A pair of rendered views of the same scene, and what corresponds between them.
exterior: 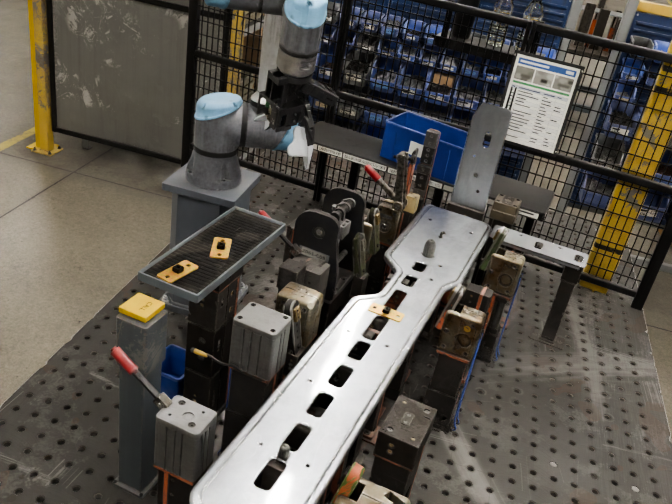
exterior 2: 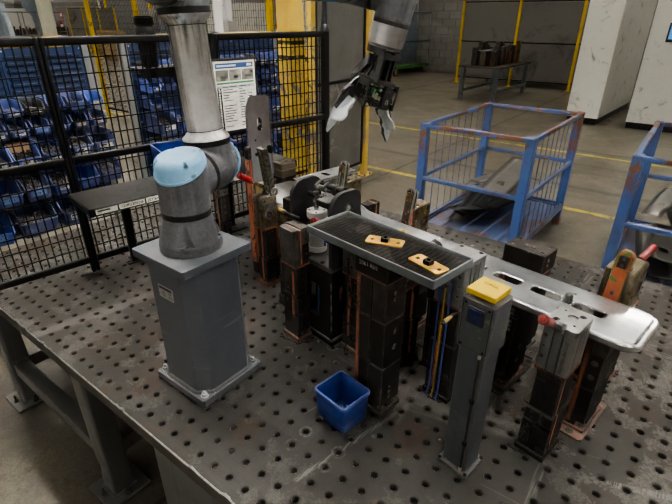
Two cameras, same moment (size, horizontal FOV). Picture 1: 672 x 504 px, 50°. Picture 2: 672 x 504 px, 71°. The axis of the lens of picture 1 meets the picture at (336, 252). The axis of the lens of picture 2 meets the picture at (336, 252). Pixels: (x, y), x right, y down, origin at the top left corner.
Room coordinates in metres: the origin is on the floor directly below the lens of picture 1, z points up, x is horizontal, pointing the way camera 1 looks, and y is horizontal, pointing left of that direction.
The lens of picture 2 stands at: (0.96, 1.13, 1.61)
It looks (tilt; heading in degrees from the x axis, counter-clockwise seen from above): 27 degrees down; 298
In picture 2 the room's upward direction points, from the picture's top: straight up
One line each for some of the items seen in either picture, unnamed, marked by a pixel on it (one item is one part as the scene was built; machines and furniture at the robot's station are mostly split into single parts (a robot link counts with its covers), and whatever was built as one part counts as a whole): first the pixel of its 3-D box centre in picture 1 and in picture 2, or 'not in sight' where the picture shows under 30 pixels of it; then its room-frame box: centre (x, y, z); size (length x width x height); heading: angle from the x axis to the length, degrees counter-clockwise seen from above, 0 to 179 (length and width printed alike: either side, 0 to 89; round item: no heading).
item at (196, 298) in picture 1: (218, 249); (383, 244); (1.30, 0.25, 1.16); 0.37 x 0.14 x 0.02; 161
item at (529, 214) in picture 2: not in sight; (497, 178); (1.49, -2.63, 0.47); 1.20 x 0.80 x 0.95; 79
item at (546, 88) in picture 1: (536, 103); (235, 95); (2.35, -0.56, 1.30); 0.23 x 0.02 x 0.31; 71
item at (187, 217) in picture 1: (208, 241); (201, 312); (1.77, 0.37, 0.90); 0.21 x 0.21 x 0.40; 80
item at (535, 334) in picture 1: (560, 301); not in sight; (1.88, -0.70, 0.84); 0.11 x 0.06 x 0.29; 71
